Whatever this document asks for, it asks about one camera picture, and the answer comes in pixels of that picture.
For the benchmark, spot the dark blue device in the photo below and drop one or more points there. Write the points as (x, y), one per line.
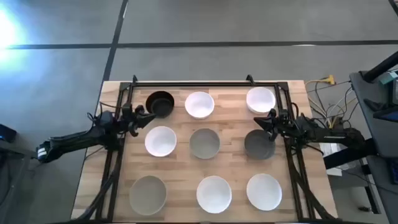
(7, 133)

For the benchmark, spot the black bowl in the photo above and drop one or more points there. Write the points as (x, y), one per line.
(160, 104)

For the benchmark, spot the beige bowl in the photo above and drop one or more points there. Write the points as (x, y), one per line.
(147, 195)

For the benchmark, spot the teal box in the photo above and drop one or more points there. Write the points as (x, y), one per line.
(388, 77)

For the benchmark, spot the white box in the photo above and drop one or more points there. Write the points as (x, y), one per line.
(331, 155)

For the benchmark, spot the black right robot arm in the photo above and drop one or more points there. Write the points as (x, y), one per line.
(329, 137)

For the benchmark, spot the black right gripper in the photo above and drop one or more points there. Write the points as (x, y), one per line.
(280, 123)

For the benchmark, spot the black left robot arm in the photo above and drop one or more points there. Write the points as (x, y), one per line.
(71, 141)

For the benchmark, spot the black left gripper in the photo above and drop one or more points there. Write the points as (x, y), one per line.
(129, 113)

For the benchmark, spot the grey equipment cart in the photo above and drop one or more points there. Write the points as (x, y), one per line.
(382, 133)

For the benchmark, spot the dark grey bowl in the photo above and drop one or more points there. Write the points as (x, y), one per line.
(258, 146)

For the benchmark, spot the white bowl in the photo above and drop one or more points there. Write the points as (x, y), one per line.
(214, 194)
(160, 141)
(199, 104)
(264, 191)
(260, 100)

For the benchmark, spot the black aluminium table frame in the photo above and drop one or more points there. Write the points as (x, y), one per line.
(202, 84)

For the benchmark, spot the black pole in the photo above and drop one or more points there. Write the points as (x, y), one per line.
(382, 67)

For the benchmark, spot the yellow power plug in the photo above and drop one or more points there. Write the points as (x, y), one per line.
(330, 79)

